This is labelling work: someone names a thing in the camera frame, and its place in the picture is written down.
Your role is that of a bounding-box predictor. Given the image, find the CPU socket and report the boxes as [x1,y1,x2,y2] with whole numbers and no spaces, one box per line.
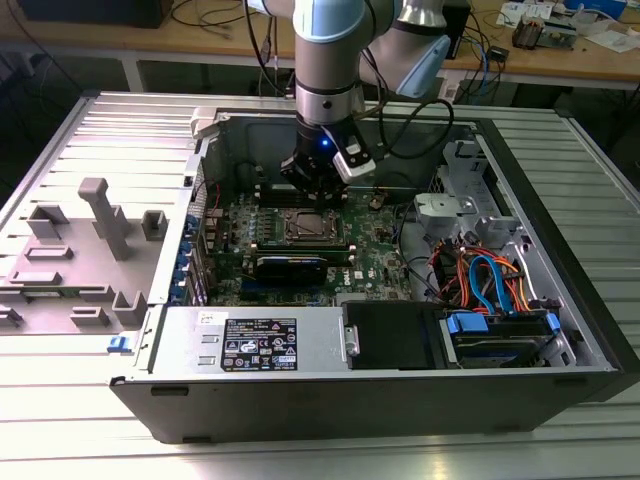
[282,205,347,245]

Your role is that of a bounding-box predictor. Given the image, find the black graphics card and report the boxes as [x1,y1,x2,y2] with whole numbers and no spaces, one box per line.
[253,253,331,289]

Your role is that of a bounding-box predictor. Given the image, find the green motherboard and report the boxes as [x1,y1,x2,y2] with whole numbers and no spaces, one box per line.
[199,185,417,307]

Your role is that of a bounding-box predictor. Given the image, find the silver power supply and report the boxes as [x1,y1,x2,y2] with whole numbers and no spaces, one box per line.
[133,304,351,375]

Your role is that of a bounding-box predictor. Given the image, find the tall black box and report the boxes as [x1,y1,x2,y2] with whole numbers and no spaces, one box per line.
[442,0,472,61]

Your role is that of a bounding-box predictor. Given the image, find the wooden workbench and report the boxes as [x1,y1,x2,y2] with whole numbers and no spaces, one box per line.
[0,0,640,94]

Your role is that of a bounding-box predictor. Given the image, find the black PC case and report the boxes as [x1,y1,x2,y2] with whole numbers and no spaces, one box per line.
[108,92,640,446]

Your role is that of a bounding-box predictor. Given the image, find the metal finned heat sink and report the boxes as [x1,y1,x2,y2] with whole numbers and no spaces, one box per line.
[513,13,547,50]

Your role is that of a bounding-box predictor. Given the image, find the grey plastic parts rack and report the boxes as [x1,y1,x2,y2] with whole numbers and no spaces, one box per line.
[0,177,151,337]

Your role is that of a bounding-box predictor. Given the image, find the hard disk in blue carrier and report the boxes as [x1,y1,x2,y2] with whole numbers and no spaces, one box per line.
[438,309,564,370]

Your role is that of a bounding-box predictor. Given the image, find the white printed papers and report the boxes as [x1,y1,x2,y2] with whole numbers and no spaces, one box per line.
[496,0,554,27]

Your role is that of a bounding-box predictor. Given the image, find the wide black box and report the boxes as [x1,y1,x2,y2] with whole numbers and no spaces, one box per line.
[19,0,174,30]

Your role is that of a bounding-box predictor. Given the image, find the green circuit board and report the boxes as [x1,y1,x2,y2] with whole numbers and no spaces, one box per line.
[542,18,579,51]

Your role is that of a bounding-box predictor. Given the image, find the white plastic bag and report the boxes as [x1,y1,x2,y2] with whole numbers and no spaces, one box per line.
[583,28,640,54]

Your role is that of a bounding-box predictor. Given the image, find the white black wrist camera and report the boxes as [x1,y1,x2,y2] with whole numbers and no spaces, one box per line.
[332,143,377,184]

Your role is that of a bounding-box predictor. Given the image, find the red twisted wire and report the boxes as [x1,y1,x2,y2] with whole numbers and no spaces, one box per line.
[192,180,224,214]

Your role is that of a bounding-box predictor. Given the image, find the blue data cable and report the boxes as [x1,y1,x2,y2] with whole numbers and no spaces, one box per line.
[468,253,517,319]

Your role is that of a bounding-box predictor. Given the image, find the orange wire bundle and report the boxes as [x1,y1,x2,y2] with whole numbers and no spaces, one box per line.
[429,239,539,314]

